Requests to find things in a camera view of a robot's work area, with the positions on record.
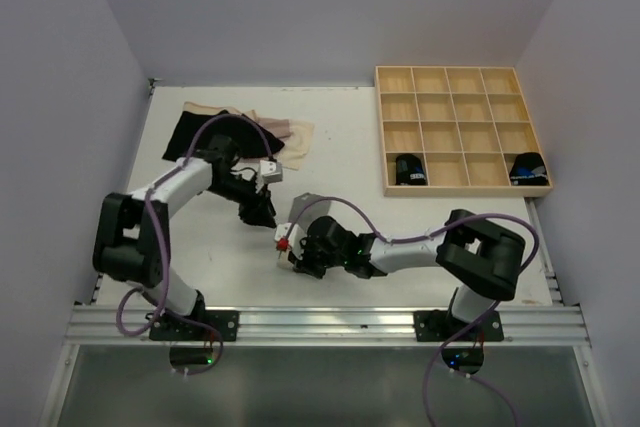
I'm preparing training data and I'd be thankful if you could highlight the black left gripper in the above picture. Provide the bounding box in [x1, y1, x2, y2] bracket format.
[207, 173, 277, 228]

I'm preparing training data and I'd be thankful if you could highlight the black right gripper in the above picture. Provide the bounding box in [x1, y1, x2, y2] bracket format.
[288, 234, 346, 278]

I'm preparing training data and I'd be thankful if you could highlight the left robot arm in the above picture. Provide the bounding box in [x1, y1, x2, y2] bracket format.
[92, 135, 276, 340]

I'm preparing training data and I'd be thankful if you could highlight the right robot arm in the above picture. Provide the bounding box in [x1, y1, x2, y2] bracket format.
[277, 209, 525, 340]

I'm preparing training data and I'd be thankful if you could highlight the pink beige underwear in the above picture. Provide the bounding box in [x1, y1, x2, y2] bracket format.
[236, 110, 314, 171]

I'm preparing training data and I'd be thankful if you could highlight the black underwear tan waistband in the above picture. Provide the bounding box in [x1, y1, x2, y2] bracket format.
[161, 101, 286, 163]

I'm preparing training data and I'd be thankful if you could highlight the dark rolled underwear in tray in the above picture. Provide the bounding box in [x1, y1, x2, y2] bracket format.
[395, 153, 428, 186]

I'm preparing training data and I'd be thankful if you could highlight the black blue rolled underwear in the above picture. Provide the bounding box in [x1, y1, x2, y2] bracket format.
[509, 152, 549, 186]

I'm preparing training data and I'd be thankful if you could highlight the wooden compartment tray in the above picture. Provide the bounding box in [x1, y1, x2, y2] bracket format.
[374, 65, 553, 198]

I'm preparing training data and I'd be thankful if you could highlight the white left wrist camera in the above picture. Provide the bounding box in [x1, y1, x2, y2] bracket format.
[257, 159, 284, 185]

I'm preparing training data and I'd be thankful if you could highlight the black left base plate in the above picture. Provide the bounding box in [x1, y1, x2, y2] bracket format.
[149, 309, 240, 342]

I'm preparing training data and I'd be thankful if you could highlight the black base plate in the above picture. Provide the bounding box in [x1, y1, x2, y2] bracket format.
[413, 309, 505, 342]
[149, 309, 240, 342]

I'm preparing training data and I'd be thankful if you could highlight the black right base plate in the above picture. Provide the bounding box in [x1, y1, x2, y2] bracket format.
[413, 309, 505, 342]

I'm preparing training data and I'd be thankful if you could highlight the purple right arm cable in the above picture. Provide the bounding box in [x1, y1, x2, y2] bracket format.
[286, 196, 541, 427]

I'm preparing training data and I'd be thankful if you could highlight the aluminium front rail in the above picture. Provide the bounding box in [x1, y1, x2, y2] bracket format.
[64, 305, 590, 347]

